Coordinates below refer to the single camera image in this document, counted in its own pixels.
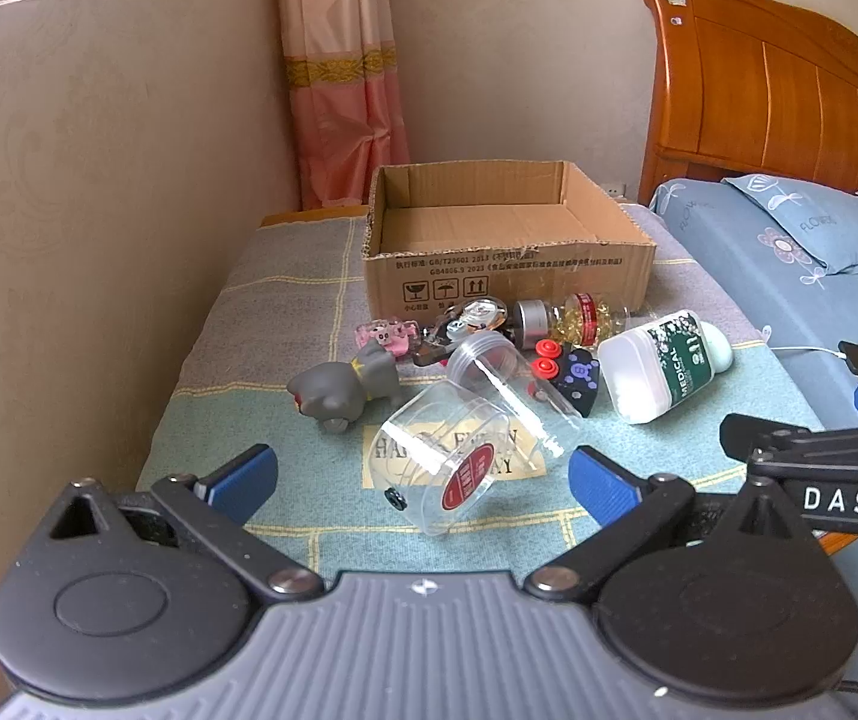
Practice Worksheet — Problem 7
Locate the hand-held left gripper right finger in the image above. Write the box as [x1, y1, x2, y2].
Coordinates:
[523, 446, 827, 605]

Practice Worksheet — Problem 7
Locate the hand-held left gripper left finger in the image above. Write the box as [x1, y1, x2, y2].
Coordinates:
[24, 444, 325, 605]

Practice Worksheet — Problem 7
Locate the black toy with red buttons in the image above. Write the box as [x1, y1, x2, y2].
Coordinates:
[532, 339, 604, 419]

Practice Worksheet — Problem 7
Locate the white bottle with green label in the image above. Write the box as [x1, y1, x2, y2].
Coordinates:
[596, 311, 719, 425]

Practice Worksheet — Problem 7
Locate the clear plastic jar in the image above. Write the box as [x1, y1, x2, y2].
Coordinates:
[446, 332, 589, 460]

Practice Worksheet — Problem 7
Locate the clear jar with red lid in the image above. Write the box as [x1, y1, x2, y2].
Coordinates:
[367, 379, 521, 538]

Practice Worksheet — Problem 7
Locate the cardboard box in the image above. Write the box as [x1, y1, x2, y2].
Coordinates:
[360, 160, 657, 323]

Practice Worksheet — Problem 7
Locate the gold capsule bottle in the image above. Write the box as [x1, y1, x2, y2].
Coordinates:
[514, 292, 634, 350]

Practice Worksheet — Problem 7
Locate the blue floral pillow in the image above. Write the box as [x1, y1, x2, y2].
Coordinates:
[648, 178, 858, 620]
[721, 174, 858, 275]

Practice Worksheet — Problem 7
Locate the clear packaged trinket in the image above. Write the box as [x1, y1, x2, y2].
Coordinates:
[412, 298, 514, 368]

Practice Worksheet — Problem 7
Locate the pink toy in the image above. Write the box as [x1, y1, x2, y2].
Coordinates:
[356, 319, 419, 358]

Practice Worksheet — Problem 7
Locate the wooden headboard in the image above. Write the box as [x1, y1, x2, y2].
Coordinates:
[639, 0, 858, 208]

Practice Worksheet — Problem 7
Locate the pink curtain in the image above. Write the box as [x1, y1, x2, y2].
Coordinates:
[273, 0, 412, 211]

